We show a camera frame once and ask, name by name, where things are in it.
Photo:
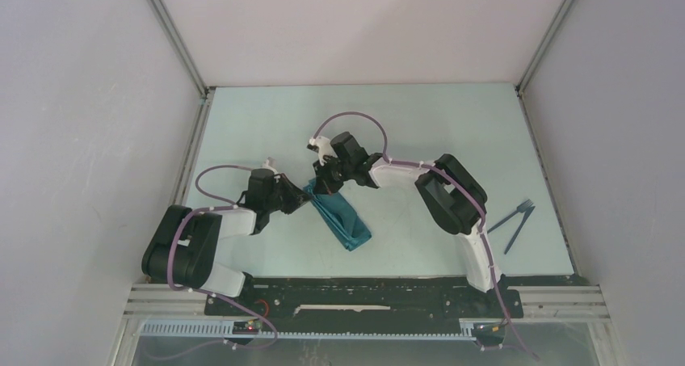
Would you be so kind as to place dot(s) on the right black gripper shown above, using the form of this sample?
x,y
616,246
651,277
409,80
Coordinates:
x,y
323,183

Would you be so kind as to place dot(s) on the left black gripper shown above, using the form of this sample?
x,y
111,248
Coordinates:
x,y
296,196

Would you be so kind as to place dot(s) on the teal satin napkin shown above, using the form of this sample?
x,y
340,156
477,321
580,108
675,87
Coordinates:
x,y
341,218

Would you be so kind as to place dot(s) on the blue plastic knife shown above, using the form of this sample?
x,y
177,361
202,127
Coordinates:
x,y
514,237

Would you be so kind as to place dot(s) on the blue plastic fork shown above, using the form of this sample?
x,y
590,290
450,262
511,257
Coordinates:
x,y
525,209

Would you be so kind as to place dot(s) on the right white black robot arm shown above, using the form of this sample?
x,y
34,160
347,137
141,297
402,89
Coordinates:
x,y
454,199

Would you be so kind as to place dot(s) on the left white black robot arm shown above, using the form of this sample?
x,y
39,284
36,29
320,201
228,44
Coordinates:
x,y
182,251

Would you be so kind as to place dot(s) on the small black circuit board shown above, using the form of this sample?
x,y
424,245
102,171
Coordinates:
x,y
245,328

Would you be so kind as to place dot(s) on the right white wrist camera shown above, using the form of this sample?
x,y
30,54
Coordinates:
x,y
322,147

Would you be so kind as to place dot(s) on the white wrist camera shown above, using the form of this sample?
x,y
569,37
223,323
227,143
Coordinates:
x,y
269,164
322,147

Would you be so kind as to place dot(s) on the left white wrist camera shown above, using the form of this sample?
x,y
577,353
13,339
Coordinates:
x,y
269,164

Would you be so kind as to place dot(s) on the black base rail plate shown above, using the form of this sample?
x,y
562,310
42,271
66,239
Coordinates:
x,y
392,306

